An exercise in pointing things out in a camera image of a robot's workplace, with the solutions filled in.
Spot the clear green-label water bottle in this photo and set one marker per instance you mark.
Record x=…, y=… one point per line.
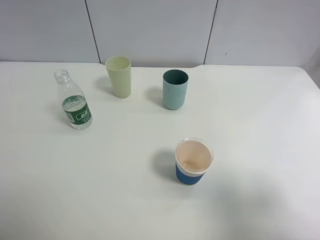
x=72, y=101

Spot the pale yellow plastic cup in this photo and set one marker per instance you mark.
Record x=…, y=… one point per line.
x=119, y=72

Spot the blue-sleeved paper cup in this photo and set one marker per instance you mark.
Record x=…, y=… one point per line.
x=193, y=158

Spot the teal plastic cup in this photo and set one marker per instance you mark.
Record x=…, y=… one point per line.
x=175, y=83

